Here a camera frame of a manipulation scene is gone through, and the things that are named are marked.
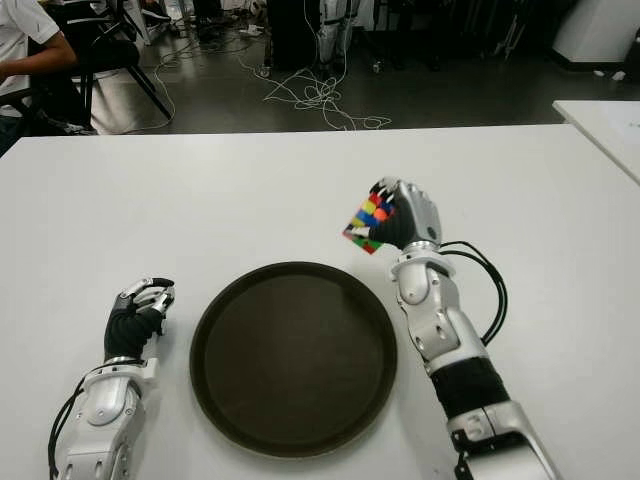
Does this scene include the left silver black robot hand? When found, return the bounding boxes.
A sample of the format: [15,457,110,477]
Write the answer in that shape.
[103,276,177,362]

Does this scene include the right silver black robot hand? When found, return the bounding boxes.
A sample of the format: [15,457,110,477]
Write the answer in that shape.
[349,175,444,251]

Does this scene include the multicoloured Rubik's cube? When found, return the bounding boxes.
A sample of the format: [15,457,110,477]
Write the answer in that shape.
[342,192,399,256]

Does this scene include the dark brown round plate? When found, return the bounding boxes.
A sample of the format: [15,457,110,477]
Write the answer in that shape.
[189,261,399,457]

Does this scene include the black equipment racks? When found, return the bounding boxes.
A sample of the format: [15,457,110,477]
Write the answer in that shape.
[355,0,554,74]

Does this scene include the silver humanoid robot legs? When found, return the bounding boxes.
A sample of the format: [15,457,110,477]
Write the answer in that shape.
[317,0,356,66]

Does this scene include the folded metal stands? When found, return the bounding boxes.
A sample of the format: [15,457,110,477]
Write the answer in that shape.
[490,12,529,62]

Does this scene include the white neighbouring table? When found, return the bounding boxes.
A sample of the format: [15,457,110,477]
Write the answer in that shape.
[552,100,640,184]

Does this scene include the black cabinet on casters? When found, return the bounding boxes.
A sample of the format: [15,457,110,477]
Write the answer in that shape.
[267,0,324,71]

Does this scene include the black office chair armrest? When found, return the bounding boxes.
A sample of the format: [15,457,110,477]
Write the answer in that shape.
[0,74,99,135]

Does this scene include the white pillar with black base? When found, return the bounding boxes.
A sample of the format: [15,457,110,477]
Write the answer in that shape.
[552,0,640,64]

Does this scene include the black four-legged chair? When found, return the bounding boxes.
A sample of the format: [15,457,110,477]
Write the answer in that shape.
[49,0,175,131]

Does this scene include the person in white shirt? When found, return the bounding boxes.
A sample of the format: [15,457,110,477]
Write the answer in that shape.
[0,0,80,151]

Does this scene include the right arm black cables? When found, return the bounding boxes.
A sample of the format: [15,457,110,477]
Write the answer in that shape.
[439,240,509,344]

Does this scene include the arm black cables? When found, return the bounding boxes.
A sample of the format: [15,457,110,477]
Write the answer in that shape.
[47,379,89,476]
[439,240,509,344]

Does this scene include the left arm black cables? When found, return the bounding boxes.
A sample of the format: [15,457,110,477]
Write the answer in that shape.
[47,379,89,476]

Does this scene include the tangled white floor cable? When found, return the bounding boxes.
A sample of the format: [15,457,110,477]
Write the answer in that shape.
[238,0,394,132]

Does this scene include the white cable by chair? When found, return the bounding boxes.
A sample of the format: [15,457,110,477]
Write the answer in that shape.
[119,34,249,135]

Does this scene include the white desk frame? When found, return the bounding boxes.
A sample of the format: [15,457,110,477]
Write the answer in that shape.
[130,0,174,46]

